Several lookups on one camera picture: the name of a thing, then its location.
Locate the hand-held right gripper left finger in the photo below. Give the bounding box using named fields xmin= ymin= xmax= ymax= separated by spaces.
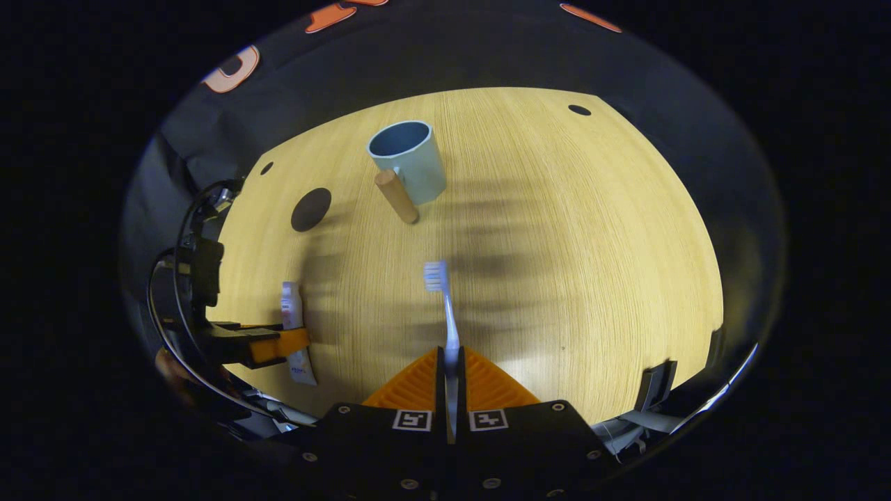
xmin=278 ymin=346 xmax=450 ymax=501

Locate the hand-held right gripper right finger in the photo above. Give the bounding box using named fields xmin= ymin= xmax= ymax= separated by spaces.
xmin=452 ymin=346 xmax=620 ymax=501

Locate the white toothpaste tube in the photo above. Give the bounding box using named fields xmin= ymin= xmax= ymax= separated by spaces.
xmin=280 ymin=280 xmax=318 ymax=386

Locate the white and blue toothbrush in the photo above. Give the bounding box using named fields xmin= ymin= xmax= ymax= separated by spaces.
xmin=423 ymin=261 xmax=462 ymax=443

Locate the dark round coaster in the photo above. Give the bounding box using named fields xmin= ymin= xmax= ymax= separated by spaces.
xmin=290 ymin=187 xmax=333 ymax=232

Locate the blue cup with wooden handle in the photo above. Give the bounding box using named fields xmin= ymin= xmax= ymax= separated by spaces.
xmin=367 ymin=120 xmax=448 ymax=225

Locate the light wooden desktop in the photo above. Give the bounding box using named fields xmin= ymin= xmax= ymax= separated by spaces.
xmin=205 ymin=87 xmax=725 ymax=427

